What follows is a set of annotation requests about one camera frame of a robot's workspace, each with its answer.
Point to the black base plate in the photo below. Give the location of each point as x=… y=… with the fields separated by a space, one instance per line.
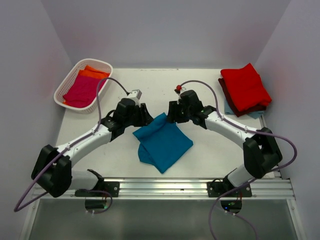
x=110 y=188
x=219 y=186

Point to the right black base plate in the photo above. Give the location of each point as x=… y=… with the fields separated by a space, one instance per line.
x=219 y=186

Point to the aluminium mounting rail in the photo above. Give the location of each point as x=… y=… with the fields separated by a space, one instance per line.
x=196 y=189

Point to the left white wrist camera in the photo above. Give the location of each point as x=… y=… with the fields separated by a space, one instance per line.
x=135 y=94

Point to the orange t shirt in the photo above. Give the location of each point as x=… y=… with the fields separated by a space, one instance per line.
x=94 y=73

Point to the folded red t shirt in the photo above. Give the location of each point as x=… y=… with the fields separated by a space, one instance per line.
x=245 y=87

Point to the folded light blue t shirt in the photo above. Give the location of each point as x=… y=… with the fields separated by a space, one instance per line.
x=229 y=111

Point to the white plastic laundry basket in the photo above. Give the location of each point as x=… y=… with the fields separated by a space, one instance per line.
x=70 y=79

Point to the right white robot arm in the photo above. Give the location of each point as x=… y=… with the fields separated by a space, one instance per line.
x=261 y=152

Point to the magenta pink t shirt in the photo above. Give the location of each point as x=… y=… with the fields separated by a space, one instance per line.
x=83 y=92

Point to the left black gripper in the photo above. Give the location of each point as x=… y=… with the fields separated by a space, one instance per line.
x=144 y=115

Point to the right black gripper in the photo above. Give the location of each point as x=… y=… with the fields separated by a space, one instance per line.
x=173 y=113

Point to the teal blue t shirt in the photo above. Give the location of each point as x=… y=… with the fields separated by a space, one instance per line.
x=162 y=143

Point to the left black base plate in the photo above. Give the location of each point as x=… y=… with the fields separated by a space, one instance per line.
x=110 y=188

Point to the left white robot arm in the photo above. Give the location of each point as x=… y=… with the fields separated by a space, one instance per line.
x=53 y=170

